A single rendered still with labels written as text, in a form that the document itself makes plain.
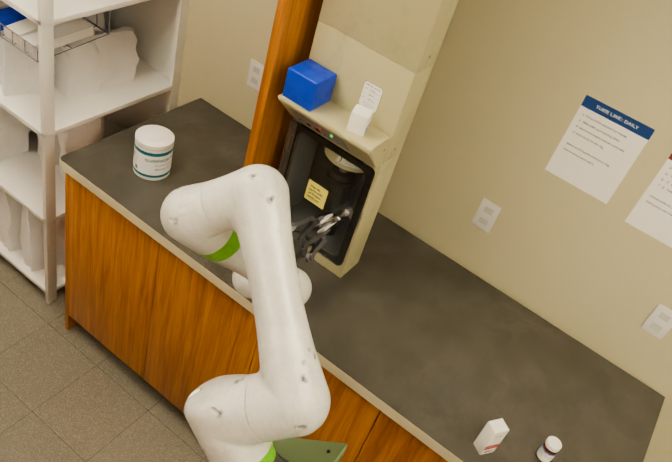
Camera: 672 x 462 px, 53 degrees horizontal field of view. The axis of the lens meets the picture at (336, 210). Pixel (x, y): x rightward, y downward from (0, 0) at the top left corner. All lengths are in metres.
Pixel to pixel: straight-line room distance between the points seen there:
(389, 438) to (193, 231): 0.99
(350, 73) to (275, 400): 0.97
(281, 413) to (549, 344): 1.29
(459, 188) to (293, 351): 1.24
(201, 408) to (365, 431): 0.89
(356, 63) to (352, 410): 1.02
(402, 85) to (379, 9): 0.20
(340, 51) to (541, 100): 0.64
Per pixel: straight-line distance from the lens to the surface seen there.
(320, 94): 1.88
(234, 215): 1.34
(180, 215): 1.39
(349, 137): 1.82
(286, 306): 1.29
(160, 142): 2.37
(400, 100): 1.84
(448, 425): 2.00
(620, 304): 2.37
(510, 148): 2.24
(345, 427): 2.20
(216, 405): 1.34
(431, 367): 2.10
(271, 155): 2.19
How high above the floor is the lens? 2.48
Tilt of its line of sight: 38 degrees down
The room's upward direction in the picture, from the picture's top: 18 degrees clockwise
